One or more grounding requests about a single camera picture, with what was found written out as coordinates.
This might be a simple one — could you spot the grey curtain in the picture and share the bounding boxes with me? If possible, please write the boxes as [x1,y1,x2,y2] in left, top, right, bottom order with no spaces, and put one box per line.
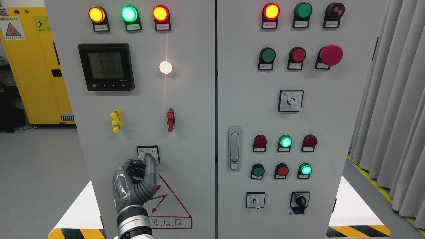
[350,0,425,229]

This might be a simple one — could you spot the yellow terminal connector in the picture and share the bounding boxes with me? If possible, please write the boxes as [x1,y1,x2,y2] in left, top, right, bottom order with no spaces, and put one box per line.
[110,109,123,133]

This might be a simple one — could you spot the lit green indicator light top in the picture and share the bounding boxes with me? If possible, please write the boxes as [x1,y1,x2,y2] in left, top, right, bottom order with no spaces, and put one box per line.
[121,5,142,32]

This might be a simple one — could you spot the red-ringed indicator light right door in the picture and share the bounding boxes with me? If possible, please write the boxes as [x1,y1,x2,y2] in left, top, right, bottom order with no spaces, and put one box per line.
[261,3,280,29]

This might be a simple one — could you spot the amber indicator light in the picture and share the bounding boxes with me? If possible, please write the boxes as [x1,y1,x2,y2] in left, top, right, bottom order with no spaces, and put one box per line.
[88,6,110,32]

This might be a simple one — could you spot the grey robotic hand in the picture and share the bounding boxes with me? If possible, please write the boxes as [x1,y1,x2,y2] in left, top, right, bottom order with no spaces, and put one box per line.
[112,153,157,213]

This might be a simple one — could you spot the lit green indicator light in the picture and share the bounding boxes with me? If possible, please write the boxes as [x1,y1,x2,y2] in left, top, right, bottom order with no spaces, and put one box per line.
[121,5,142,32]
[277,135,293,153]

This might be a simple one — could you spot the black digital power meter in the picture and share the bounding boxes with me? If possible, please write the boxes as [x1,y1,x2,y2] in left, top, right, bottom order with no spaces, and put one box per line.
[78,43,135,91]

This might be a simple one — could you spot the lit green indicator light middle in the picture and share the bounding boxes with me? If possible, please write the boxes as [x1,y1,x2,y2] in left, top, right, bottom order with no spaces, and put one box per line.
[277,135,293,153]

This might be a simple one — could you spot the lit green push button lower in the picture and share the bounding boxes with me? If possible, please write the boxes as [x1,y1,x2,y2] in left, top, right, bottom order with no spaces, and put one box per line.
[297,162,312,180]

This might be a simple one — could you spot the black key selector switch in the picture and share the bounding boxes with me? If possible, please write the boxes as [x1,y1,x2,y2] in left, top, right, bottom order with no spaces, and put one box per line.
[290,192,310,215]

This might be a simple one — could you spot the red push button lower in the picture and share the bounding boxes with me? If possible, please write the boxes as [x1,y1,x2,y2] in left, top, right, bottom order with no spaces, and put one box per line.
[274,163,289,180]

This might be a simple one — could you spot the red push button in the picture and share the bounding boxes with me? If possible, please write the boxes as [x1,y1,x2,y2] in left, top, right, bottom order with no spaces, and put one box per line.
[287,47,306,70]
[274,163,289,180]

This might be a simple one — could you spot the dark red indicator light left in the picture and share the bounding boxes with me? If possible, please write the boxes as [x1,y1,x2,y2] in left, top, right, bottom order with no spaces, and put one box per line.
[253,135,267,153]

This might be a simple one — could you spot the dark red buzzer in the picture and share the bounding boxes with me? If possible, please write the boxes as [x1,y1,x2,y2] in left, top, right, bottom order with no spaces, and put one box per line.
[323,2,345,29]

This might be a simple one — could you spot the white rotary switch door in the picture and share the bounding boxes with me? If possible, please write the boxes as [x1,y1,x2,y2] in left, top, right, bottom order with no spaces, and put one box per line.
[136,145,160,165]

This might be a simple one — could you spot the unlit green indicator light top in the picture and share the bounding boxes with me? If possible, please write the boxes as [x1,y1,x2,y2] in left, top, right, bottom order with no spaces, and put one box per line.
[292,2,312,29]

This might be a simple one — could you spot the red push button upper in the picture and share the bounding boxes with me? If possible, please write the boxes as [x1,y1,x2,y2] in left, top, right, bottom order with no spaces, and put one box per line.
[287,47,306,70]

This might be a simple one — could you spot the dark red indicator light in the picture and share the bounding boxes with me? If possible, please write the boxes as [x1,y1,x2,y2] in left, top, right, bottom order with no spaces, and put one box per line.
[301,134,318,152]
[253,135,267,153]

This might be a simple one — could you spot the white rotary switch lower right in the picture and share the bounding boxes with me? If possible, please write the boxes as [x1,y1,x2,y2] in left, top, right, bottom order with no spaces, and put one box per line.
[246,192,266,210]

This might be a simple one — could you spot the grey electrical control cabinet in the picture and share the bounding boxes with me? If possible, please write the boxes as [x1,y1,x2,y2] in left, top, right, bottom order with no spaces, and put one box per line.
[44,0,389,239]

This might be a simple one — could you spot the red terminal connector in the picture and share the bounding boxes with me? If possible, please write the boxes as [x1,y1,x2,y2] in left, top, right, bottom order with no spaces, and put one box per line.
[166,108,176,132]

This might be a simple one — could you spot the red-ringed indicator light left door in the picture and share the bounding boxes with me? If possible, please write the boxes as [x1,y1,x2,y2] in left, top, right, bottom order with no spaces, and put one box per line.
[153,5,171,31]

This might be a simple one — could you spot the red electric hazard warning sticker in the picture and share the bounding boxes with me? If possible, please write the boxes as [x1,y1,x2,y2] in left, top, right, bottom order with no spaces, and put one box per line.
[144,173,193,230]

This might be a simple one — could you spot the red-ringed indicator light door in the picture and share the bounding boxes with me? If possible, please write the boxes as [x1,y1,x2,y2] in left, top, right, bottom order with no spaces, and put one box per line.
[261,3,280,29]
[153,5,171,31]

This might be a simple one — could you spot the small clear signal lamp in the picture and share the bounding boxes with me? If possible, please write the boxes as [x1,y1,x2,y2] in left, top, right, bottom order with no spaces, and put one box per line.
[159,61,173,74]

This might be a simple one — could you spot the yellow safety storage cabinet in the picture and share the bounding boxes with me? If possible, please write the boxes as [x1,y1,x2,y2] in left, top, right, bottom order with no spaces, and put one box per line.
[1,7,75,125]

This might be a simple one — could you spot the white rotary switch upper right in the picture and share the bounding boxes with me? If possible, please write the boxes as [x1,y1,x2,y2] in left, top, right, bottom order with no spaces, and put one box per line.
[278,90,304,113]

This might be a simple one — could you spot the white rotary switch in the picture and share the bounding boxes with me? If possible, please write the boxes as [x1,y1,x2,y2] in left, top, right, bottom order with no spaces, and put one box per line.
[246,192,266,210]
[278,90,304,113]

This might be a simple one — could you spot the green push button upper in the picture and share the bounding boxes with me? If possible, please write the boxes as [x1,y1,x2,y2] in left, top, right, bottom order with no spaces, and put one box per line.
[258,47,276,71]

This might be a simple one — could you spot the grey cabinet door handle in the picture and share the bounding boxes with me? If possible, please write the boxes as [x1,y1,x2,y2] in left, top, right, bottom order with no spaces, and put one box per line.
[228,126,242,171]

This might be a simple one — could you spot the red mushroom emergency stop button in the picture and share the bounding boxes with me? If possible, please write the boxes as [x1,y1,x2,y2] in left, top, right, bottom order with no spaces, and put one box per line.
[314,45,343,70]

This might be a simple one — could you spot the dark red indicator light right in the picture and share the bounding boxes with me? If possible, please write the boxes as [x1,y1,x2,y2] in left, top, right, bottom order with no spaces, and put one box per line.
[301,134,318,152]

